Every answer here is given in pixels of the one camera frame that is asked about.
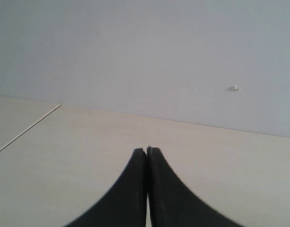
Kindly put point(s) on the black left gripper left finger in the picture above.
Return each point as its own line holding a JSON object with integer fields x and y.
{"x": 125, "y": 203}

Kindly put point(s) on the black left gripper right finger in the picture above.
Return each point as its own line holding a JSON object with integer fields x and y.
{"x": 172, "y": 204}

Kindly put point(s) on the small white wall plug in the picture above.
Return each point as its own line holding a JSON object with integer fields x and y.
{"x": 234, "y": 88}

